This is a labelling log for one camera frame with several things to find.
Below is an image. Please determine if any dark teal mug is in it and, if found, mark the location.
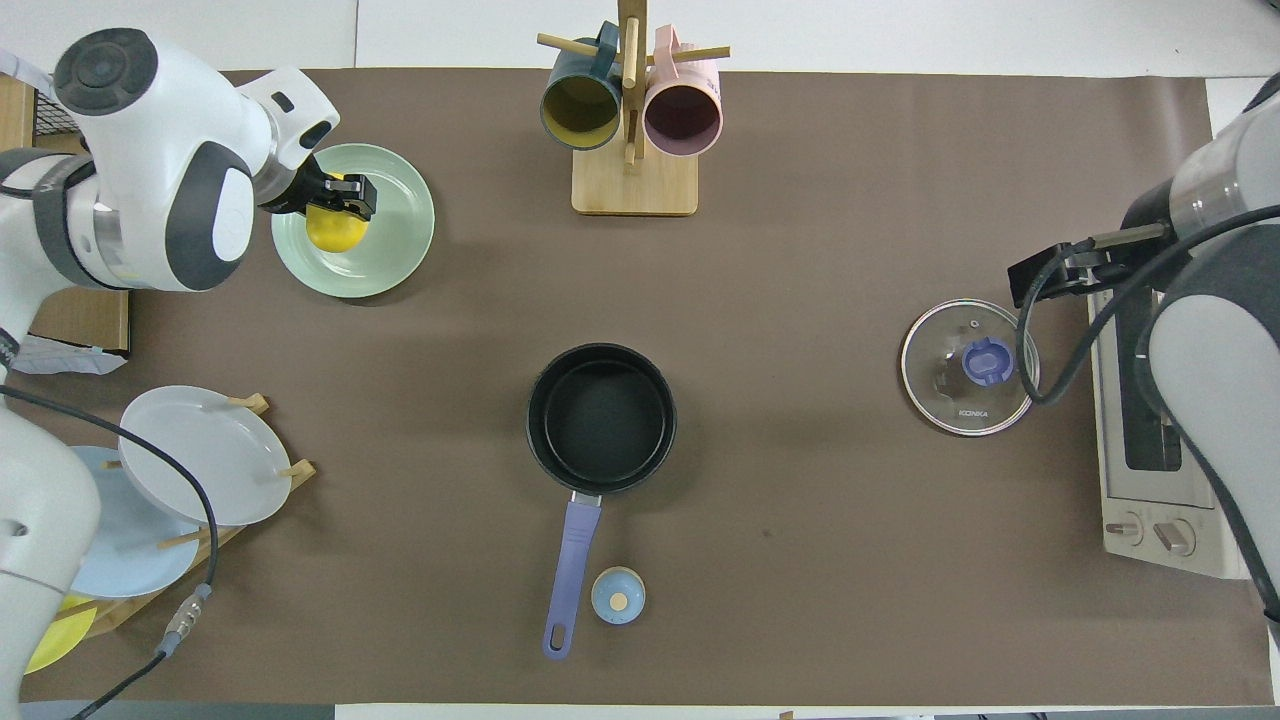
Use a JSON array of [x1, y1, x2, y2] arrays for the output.
[[540, 22, 625, 152]]

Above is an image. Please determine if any wooden mug tree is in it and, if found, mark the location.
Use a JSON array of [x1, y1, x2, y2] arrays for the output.
[[537, 0, 731, 216]]

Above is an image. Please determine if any wooden plate rack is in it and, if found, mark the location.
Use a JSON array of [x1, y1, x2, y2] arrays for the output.
[[60, 393, 317, 639]]

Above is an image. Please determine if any light blue plate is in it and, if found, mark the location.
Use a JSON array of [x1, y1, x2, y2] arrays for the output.
[[65, 446, 201, 599]]

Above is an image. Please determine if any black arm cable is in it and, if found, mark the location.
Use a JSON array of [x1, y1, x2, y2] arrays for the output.
[[0, 385, 219, 720], [1015, 205, 1280, 611]]

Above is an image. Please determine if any beige toaster oven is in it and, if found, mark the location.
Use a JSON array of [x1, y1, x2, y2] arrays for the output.
[[1088, 285, 1251, 581]]

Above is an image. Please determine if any yellow plate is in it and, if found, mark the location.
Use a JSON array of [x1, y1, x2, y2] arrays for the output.
[[25, 598, 98, 676]]

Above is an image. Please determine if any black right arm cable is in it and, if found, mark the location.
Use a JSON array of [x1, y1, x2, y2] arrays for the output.
[[1015, 205, 1280, 611]]

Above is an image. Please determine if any yellow pepper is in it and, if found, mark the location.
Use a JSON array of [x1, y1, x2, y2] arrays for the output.
[[305, 175, 371, 253]]

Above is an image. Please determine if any black pot with blue handle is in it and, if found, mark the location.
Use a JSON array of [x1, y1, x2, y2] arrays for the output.
[[525, 343, 678, 661]]

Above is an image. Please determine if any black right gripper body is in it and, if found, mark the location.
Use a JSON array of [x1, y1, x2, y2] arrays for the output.
[[1065, 225, 1193, 293]]

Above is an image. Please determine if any white crumpled paper sheet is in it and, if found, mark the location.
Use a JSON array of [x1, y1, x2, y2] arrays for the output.
[[8, 335, 129, 376]]

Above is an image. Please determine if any grey plate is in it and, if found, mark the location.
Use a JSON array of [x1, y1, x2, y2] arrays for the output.
[[118, 385, 294, 528]]

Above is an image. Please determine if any pink ribbed mug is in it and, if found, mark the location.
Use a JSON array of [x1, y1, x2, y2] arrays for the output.
[[643, 25, 724, 158]]

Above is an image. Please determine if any glass lid with blue knob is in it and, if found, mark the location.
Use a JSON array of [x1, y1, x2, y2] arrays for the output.
[[901, 298, 1041, 437]]

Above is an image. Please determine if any brown table mat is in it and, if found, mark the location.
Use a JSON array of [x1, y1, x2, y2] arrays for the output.
[[20, 68, 1273, 706]]

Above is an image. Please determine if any white plastic bag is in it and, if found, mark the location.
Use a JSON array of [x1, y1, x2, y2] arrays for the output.
[[0, 50, 56, 101]]

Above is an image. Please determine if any pale green plate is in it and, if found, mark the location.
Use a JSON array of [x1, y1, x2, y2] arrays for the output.
[[271, 143, 436, 299]]

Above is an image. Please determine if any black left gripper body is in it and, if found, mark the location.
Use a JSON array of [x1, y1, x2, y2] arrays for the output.
[[262, 164, 301, 215]]

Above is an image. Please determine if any black wire basket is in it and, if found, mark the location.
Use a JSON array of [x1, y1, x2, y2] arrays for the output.
[[33, 85, 81, 139]]

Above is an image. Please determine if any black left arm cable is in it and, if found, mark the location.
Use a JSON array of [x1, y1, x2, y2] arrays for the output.
[[0, 385, 219, 720]]

